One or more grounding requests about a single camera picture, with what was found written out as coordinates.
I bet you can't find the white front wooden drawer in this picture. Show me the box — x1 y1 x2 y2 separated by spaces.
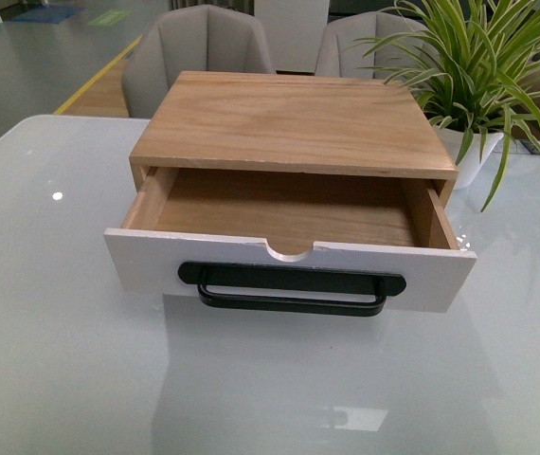
104 168 477 313

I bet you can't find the wooden drawer cabinet box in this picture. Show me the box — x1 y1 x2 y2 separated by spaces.
128 70 458 206

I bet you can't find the grey chair right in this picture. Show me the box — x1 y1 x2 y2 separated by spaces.
315 11 438 85

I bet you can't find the grey chair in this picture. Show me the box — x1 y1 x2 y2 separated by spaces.
121 5 276 118
315 11 438 85

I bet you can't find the grey chair left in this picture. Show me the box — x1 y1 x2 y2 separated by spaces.
121 5 276 118

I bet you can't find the white plant pot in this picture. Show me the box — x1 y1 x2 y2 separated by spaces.
435 127 503 191

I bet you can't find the green spider plant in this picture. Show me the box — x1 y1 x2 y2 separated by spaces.
345 0 540 213

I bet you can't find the black metal drawer handle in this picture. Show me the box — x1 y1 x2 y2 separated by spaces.
178 262 406 317

